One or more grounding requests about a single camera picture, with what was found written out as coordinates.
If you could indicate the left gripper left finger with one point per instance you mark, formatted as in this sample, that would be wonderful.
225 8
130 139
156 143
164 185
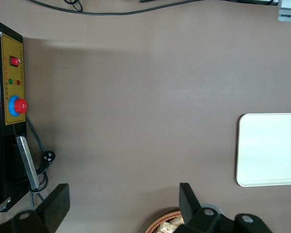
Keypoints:
55 208

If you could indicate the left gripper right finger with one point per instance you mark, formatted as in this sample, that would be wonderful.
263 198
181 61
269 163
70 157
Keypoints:
191 211

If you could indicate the cream rectangular tray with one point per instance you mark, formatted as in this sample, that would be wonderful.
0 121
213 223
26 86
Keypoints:
269 150

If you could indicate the clear snack pack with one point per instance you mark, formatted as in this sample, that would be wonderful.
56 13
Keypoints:
164 227
178 221

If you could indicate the large wicker basket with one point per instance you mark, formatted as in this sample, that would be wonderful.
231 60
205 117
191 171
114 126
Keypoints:
157 218

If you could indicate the silver metal bar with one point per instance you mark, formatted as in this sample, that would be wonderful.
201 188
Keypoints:
27 162

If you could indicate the red emergency stop button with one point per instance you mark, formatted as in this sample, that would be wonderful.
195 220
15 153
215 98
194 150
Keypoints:
19 106

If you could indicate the yellow control panel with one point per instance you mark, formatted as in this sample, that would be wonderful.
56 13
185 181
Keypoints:
14 80

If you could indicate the red rocker switch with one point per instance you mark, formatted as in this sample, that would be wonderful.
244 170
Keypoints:
14 61

